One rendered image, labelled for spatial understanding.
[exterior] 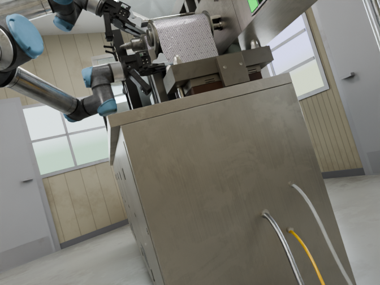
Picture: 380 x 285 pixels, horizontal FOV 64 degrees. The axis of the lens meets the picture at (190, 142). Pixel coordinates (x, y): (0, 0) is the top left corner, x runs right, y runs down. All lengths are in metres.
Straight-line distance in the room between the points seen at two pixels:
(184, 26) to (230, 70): 0.36
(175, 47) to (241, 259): 0.86
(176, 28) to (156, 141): 0.59
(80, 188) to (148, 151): 3.82
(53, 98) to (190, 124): 0.50
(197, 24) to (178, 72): 0.37
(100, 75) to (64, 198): 3.60
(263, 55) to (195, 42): 0.31
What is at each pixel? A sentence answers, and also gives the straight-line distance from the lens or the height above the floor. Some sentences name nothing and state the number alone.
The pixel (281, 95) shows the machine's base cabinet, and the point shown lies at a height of 0.82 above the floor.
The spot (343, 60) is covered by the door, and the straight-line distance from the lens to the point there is 3.56.
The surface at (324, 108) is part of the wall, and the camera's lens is 3.80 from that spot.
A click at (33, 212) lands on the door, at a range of 4.63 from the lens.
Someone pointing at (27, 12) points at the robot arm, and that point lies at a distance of 1.29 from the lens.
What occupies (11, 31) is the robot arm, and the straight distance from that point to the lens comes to 0.93.
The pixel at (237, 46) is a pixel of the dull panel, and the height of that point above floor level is 1.12.
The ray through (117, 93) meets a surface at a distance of 2.32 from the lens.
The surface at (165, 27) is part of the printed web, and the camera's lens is 1.37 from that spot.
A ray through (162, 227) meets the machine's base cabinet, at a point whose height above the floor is 0.53.
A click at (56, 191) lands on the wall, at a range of 4.70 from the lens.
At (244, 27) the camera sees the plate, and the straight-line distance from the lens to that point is 1.34.
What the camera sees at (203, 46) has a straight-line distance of 1.37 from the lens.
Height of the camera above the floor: 0.71
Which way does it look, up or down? 3 degrees up
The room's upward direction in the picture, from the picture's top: 17 degrees counter-clockwise
